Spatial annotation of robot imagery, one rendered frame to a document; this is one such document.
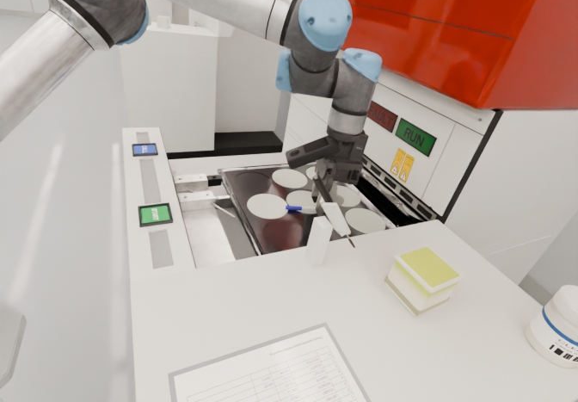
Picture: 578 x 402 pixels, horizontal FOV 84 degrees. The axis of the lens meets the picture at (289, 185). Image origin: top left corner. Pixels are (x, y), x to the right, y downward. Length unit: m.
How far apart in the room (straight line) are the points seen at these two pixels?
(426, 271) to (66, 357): 1.43
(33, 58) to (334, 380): 0.66
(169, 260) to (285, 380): 0.26
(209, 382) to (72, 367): 1.23
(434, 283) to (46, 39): 0.72
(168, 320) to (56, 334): 1.28
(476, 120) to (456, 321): 0.37
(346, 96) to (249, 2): 0.24
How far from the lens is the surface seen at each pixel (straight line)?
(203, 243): 0.70
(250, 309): 0.49
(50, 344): 1.72
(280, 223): 0.73
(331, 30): 0.48
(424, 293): 0.52
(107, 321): 1.72
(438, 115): 0.78
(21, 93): 0.70
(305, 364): 0.45
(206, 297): 0.50
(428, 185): 0.80
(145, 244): 0.59
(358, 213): 0.83
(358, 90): 0.63
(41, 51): 0.70
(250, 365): 0.44
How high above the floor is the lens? 1.36
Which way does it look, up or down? 32 degrees down
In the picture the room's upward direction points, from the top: 11 degrees clockwise
